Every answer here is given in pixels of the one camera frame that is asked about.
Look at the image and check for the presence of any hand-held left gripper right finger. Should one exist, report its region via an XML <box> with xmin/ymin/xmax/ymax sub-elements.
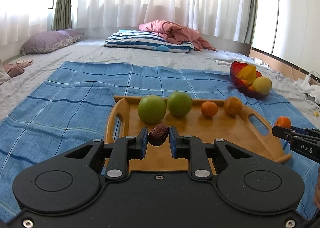
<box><xmin>169</xmin><ymin>126</ymin><xmax>254</xmax><ymax>181</ymax></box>

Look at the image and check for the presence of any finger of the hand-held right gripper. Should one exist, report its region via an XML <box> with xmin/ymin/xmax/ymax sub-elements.
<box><xmin>291</xmin><ymin>126</ymin><xmax>320</xmax><ymax>134</ymax></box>
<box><xmin>272</xmin><ymin>125</ymin><xmax>320</xmax><ymax>143</ymax></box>

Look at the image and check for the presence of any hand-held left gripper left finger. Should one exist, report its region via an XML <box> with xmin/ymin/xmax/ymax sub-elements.
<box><xmin>62</xmin><ymin>127</ymin><xmax>148</xmax><ymax>181</ymax></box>

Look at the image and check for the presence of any small bright tangerine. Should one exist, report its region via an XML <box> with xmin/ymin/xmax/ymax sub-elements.
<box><xmin>274</xmin><ymin>116</ymin><xmax>292</xmax><ymax>130</ymax></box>
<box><xmin>201</xmin><ymin>101</ymin><xmax>218</xmax><ymax>118</ymax></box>

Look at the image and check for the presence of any dried red date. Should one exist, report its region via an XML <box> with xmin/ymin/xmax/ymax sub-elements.
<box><xmin>147</xmin><ymin>123</ymin><xmax>170</xmax><ymax>147</ymax></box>

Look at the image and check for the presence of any wooden tray with handles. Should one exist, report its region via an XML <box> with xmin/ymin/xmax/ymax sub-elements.
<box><xmin>104</xmin><ymin>95</ymin><xmax>292</xmax><ymax>177</ymax></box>

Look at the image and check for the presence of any green apple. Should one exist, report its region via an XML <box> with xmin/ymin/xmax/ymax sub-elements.
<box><xmin>167</xmin><ymin>91</ymin><xmax>192</xmax><ymax>118</ymax></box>
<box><xmin>138</xmin><ymin>95</ymin><xmax>167</xmax><ymax>125</ymax></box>

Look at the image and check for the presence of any large dull orange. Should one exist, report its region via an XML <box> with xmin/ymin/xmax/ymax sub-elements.
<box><xmin>223</xmin><ymin>96</ymin><xmax>243</xmax><ymax>116</ymax></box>

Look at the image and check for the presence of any crumpled white cloth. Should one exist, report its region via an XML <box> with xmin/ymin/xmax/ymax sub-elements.
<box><xmin>293</xmin><ymin>79</ymin><xmax>320</xmax><ymax>108</ymax></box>

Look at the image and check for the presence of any yellow pear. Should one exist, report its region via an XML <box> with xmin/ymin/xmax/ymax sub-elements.
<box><xmin>252</xmin><ymin>76</ymin><xmax>272</xmax><ymax>95</ymax></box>

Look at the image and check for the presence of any red glass bowl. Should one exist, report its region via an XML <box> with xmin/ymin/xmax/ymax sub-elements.
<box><xmin>230</xmin><ymin>61</ymin><xmax>272</xmax><ymax>99</ymax></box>

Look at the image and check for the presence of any blue checked blanket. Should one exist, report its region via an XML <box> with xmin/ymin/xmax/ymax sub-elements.
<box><xmin>0</xmin><ymin>61</ymin><xmax>320</xmax><ymax>223</ymax></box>

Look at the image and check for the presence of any bed with pale sheet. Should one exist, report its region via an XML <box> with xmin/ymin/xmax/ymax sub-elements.
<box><xmin>0</xmin><ymin>39</ymin><xmax>320</xmax><ymax>123</ymax></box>

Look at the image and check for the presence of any blue white striped pillow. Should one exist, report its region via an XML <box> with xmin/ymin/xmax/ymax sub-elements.
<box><xmin>104</xmin><ymin>29</ymin><xmax>194</xmax><ymax>53</ymax></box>

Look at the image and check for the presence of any pink quilt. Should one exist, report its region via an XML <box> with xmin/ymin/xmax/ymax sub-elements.
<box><xmin>139</xmin><ymin>20</ymin><xmax>217</xmax><ymax>51</ymax></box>

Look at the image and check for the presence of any white wardrobe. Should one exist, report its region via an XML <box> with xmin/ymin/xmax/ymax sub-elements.
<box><xmin>251</xmin><ymin>0</ymin><xmax>320</xmax><ymax>73</ymax></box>

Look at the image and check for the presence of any purple pillow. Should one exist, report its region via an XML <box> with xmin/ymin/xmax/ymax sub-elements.
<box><xmin>20</xmin><ymin>30</ymin><xmax>85</xmax><ymax>55</ymax></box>

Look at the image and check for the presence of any brown garment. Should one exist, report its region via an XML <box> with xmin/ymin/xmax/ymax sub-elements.
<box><xmin>4</xmin><ymin>64</ymin><xmax>25</xmax><ymax>78</ymax></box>

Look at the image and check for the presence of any white charger cable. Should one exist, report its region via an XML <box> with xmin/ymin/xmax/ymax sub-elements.
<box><xmin>291</xmin><ymin>65</ymin><xmax>320</xmax><ymax>86</ymax></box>

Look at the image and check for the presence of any wooden bed frame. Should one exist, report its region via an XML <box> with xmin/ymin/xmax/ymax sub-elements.
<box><xmin>249</xmin><ymin>47</ymin><xmax>320</xmax><ymax>86</ymax></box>

